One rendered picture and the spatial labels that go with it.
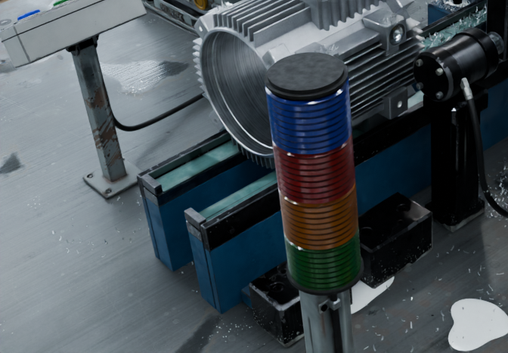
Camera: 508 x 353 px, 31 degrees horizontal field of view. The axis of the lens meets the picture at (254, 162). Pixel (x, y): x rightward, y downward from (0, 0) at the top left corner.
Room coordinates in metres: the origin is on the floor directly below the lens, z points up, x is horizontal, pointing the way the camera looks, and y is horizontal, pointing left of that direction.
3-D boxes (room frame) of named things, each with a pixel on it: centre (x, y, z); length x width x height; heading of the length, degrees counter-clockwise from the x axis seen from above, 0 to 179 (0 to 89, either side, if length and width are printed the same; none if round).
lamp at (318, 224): (0.57, -0.05, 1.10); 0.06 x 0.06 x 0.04
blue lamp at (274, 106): (0.57, -0.05, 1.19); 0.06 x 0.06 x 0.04
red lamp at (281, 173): (0.57, -0.05, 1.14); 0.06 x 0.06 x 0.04
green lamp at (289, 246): (0.57, -0.05, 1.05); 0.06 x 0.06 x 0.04
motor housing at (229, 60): (0.95, -0.08, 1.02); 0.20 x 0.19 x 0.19; 124
